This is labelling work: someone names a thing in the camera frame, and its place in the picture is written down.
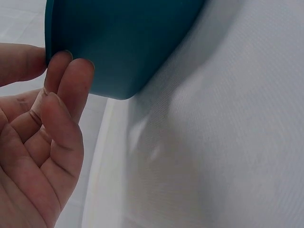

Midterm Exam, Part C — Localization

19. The person's left hand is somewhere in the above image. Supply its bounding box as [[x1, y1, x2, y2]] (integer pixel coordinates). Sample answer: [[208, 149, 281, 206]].
[[0, 43, 95, 228]]

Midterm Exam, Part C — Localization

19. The teal bowl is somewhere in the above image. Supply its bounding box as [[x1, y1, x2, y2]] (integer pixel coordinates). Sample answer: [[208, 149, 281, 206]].
[[44, 0, 206, 100]]

